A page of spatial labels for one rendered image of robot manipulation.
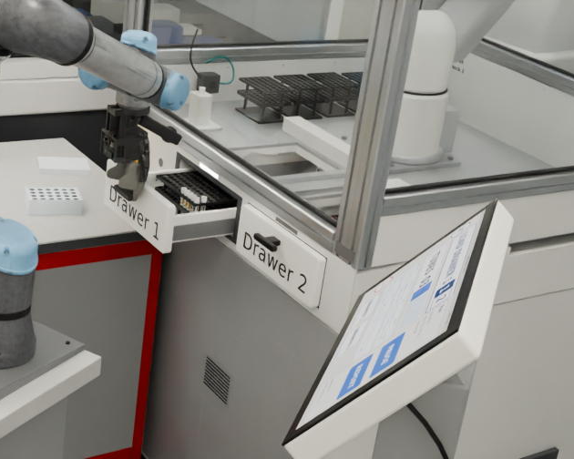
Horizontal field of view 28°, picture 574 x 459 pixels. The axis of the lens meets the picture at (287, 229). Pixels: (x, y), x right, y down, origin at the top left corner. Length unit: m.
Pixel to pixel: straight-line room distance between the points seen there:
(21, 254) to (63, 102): 1.35
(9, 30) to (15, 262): 0.39
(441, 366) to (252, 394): 1.12
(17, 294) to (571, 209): 1.21
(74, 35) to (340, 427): 0.80
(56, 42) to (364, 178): 0.62
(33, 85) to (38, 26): 1.33
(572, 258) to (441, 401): 0.98
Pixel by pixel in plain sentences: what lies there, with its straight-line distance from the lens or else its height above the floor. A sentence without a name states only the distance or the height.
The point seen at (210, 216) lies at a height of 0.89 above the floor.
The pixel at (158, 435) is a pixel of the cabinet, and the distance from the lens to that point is 3.01.
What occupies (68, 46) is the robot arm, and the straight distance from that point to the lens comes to 1.94.
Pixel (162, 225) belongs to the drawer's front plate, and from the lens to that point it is 2.42.
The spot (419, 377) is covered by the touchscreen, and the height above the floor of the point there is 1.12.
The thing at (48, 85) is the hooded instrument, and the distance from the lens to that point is 3.26.
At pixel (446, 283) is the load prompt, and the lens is 1.68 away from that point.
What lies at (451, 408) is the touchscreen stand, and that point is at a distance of 1.72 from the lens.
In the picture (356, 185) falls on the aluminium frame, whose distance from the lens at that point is 2.15.
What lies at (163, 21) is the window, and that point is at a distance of 2.77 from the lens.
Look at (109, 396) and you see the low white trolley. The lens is 2.89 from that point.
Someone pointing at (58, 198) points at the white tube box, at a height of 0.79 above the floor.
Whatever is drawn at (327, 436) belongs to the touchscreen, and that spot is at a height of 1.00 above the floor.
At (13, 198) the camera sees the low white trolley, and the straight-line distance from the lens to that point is 2.81.
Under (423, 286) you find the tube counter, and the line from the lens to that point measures 1.77.
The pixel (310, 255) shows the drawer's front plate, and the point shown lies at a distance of 2.26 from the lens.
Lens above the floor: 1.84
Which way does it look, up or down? 23 degrees down
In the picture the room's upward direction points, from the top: 9 degrees clockwise
